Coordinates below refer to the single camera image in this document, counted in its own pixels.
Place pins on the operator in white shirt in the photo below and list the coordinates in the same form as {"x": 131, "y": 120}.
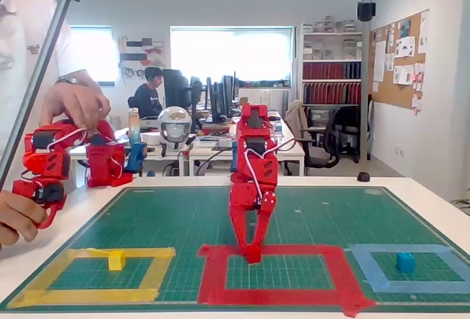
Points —
{"x": 18, "y": 21}

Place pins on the red toy brick cube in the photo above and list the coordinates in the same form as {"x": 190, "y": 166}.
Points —
{"x": 253, "y": 256}

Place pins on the white shelf with binders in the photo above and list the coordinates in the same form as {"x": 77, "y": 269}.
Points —
{"x": 330, "y": 69}

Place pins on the wall tool rack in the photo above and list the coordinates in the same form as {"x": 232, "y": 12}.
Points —
{"x": 141, "y": 56}

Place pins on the person's left hand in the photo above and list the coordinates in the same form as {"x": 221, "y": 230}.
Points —
{"x": 77, "y": 100}

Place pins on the grey vertical pillar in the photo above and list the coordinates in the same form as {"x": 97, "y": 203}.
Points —
{"x": 366, "y": 76}

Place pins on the red tape square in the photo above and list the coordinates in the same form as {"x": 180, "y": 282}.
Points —
{"x": 211, "y": 275}

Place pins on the white office desk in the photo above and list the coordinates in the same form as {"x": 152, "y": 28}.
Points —
{"x": 150, "y": 150}
{"x": 293, "y": 150}

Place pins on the white helmet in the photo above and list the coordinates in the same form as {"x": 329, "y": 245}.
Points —
{"x": 174, "y": 124}

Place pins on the yellow toy brick cube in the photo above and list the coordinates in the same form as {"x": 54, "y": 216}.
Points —
{"x": 116, "y": 261}

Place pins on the blue toy brick cube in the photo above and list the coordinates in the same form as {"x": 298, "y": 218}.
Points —
{"x": 405, "y": 263}

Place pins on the white wall socket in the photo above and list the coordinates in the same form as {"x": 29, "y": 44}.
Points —
{"x": 399, "y": 151}

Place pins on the person's left forearm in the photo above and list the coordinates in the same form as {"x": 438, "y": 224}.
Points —
{"x": 79, "y": 75}

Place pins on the person's right hand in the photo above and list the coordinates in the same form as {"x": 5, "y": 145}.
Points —
{"x": 18, "y": 216}

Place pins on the blue tape square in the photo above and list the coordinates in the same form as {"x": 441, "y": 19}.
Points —
{"x": 367, "y": 264}

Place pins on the beige jacket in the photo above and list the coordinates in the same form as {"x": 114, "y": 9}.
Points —
{"x": 295, "y": 117}

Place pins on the black office chair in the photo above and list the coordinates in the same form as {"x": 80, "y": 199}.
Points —
{"x": 330, "y": 128}

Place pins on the slanted metal pole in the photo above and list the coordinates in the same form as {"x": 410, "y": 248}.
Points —
{"x": 38, "y": 76}

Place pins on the small bright window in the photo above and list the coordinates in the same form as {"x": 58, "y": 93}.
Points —
{"x": 97, "y": 54}

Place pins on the green cutting mat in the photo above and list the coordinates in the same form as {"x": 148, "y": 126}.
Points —
{"x": 165, "y": 223}

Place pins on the red leader arm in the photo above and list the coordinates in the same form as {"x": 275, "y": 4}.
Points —
{"x": 106, "y": 161}

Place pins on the red robot arm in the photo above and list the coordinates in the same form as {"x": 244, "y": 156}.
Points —
{"x": 268, "y": 166}

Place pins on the black computer monitor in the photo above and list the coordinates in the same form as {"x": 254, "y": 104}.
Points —
{"x": 176, "y": 87}
{"x": 216, "y": 98}

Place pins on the yellow tape square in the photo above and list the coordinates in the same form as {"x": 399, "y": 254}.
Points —
{"x": 161, "y": 271}

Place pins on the green plant leaves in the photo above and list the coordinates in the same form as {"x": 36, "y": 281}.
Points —
{"x": 463, "y": 201}

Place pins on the cork pin board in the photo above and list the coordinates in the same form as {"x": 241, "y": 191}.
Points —
{"x": 385, "y": 91}

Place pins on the large bright window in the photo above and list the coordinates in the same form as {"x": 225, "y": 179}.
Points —
{"x": 231, "y": 54}

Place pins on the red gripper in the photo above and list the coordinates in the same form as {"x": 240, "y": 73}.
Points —
{"x": 245, "y": 198}

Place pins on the orange and blue bottle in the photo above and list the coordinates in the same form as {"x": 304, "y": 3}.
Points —
{"x": 134, "y": 128}

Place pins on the small black knob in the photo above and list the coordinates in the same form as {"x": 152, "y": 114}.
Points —
{"x": 363, "y": 176}

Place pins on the seated person in dark shirt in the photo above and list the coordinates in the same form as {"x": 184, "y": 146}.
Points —
{"x": 147, "y": 95}

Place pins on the clear plastic water bottle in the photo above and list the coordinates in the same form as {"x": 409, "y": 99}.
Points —
{"x": 278, "y": 129}

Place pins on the black pillar bracket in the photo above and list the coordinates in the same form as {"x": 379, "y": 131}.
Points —
{"x": 366, "y": 11}

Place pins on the silver wristwatch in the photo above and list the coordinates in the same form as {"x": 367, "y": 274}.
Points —
{"x": 71, "y": 81}

